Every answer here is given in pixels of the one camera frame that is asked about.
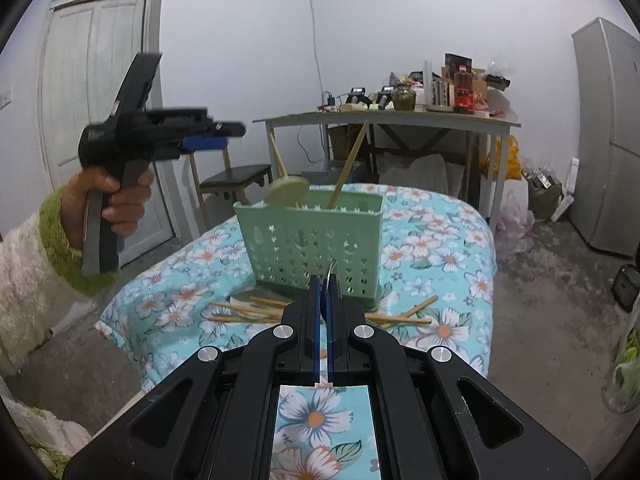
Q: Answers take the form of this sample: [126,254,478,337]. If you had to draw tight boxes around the metal spoon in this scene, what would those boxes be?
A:
[323,259,337,289]

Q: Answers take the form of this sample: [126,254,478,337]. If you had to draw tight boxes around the green perforated utensil basket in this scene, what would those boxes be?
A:
[234,186,384,311]

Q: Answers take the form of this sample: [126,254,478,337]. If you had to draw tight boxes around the cream plastic ladle spoon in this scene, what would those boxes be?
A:
[264,177,310,207]

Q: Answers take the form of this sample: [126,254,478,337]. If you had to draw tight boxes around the person left hand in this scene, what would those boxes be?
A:
[61,167,154,249]

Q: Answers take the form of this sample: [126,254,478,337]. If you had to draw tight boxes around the wooden chair black seat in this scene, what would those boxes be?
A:
[189,148,273,229]

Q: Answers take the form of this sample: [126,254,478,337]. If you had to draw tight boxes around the white panel door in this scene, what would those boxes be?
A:
[37,0,177,269]

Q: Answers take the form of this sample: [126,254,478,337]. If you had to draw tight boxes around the floral blue quilt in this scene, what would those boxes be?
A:
[96,184,496,479]

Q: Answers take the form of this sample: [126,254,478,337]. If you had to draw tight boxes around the clear bag of vegetables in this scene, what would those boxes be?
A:
[603,326,639,413]

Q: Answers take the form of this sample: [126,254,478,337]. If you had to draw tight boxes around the pink white plastic bag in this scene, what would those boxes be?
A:
[497,190,535,240]

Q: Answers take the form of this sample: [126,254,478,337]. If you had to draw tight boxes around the glass jar green pickles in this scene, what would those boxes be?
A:
[392,84,416,112]

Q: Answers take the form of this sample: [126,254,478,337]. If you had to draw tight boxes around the black rice cooker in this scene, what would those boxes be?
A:
[611,263,640,312]

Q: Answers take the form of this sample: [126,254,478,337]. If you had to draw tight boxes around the yellow plastic bag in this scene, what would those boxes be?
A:
[495,136,523,181]

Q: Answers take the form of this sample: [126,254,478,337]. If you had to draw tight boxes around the green canvas bag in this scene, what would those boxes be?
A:
[523,168,562,221]

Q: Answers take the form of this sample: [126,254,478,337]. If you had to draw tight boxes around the red cooking oil bottle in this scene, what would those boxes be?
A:
[454,65,474,114]

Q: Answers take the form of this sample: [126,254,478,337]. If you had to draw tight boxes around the silver refrigerator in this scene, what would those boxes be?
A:
[570,18,639,257]

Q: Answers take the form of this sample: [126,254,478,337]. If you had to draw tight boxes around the wooden desk grey frame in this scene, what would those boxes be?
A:
[254,110,521,232]

